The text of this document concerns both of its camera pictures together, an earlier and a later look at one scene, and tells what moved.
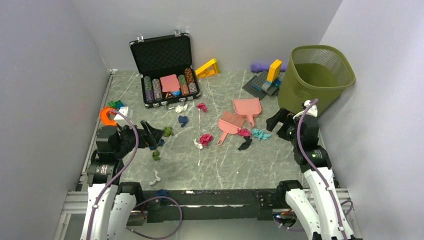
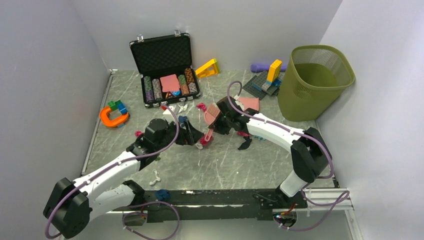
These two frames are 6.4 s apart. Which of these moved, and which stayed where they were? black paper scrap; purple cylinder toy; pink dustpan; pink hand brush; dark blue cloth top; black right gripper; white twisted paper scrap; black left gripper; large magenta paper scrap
Moved: pink hand brush; black right gripper; black left gripper
Stayed: white twisted paper scrap; dark blue cloth top; large magenta paper scrap; purple cylinder toy; black paper scrap; pink dustpan
